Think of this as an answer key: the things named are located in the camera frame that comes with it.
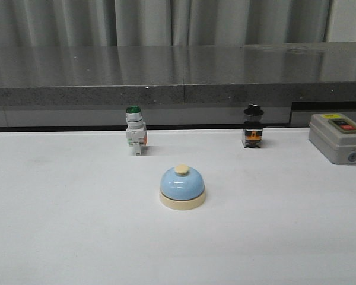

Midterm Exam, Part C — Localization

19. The blue cream service bell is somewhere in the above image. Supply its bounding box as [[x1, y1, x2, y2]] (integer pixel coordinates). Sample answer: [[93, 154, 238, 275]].
[[159, 164, 206, 210]]

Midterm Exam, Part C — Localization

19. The black selector switch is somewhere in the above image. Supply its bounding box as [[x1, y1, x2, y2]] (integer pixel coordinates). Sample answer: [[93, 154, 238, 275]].
[[242, 103, 264, 148]]

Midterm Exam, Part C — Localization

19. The green pushbutton switch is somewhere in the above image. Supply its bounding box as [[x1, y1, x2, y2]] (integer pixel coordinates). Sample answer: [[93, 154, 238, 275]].
[[126, 105, 147, 156]]

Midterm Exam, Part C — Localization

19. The grey start stop switch box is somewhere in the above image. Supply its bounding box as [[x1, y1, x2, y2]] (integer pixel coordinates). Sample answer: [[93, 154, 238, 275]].
[[309, 113, 356, 164]]

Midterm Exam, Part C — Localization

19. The grey curtain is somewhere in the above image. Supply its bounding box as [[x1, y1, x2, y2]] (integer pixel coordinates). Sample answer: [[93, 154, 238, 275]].
[[0, 1, 356, 47]]

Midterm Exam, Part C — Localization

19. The grey stone counter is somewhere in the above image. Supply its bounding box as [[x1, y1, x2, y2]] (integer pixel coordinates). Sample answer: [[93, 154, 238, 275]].
[[0, 43, 356, 131]]

